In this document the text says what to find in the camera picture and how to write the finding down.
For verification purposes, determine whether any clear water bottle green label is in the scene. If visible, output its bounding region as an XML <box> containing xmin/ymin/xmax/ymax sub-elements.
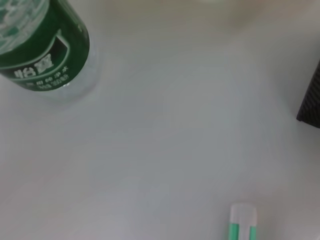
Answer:
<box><xmin>0</xmin><ymin>0</ymin><xmax>99</xmax><ymax>107</ymax></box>

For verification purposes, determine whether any green white pen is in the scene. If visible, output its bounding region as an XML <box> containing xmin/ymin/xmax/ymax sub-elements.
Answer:
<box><xmin>228</xmin><ymin>202</ymin><xmax>258</xmax><ymax>240</ymax></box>

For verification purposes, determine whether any black mesh pen holder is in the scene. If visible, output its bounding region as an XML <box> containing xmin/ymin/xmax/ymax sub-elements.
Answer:
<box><xmin>296</xmin><ymin>58</ymin><xmax>320</xmax><ymax>130</ymax></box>

